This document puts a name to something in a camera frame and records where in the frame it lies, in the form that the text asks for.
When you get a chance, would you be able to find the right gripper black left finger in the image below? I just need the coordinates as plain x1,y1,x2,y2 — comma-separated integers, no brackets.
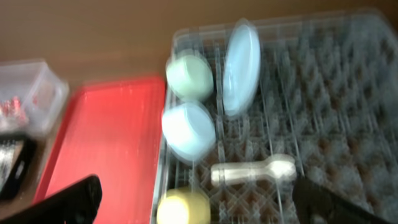
1,175,103,224

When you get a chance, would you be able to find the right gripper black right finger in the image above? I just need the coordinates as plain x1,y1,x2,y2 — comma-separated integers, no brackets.
292,176,389,224

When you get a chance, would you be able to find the white plastic spoon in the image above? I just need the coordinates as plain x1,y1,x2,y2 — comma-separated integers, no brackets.
210,154,297,186

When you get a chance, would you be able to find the yellow plastic cup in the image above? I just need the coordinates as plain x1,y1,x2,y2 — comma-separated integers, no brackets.
156,187,211,224

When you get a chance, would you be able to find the red strawberry cake wrapper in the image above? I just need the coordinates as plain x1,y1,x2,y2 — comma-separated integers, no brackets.
1,96,30,128

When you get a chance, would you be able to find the small light blue plate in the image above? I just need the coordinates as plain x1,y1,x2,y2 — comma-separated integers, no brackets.
162,101,216,166

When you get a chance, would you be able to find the large light blue plate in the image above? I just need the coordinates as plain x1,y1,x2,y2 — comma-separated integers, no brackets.
223,19,261,116

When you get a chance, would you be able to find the green bowl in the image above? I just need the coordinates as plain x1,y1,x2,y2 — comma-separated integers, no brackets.
165,49,214,101

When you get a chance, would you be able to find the grey dishwasher rack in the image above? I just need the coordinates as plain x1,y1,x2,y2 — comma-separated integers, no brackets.
153,12,397,223

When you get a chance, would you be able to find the black rectangular bin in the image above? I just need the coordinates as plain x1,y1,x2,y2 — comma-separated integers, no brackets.
1,133,38,200

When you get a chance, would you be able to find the red plastic tray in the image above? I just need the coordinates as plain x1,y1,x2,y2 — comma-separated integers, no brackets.
34,77,165,223

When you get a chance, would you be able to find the clear plastic container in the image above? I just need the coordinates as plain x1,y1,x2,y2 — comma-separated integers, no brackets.
1,60,69,137

